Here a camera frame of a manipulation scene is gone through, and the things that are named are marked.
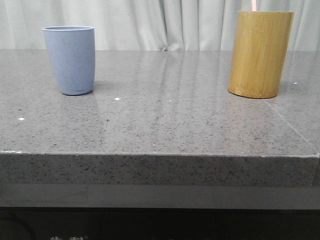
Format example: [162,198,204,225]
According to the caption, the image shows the blue plastic cup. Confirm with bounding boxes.
[42,26,96,96]

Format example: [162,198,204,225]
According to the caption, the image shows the white-grey curtain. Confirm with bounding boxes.
[0,0,320,52]

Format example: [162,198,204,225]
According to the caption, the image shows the pink chopstick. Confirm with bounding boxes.
[251,0,257,11]

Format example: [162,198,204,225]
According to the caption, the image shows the bamboo cylindrical holder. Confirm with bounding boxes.
[227,11,294,99]

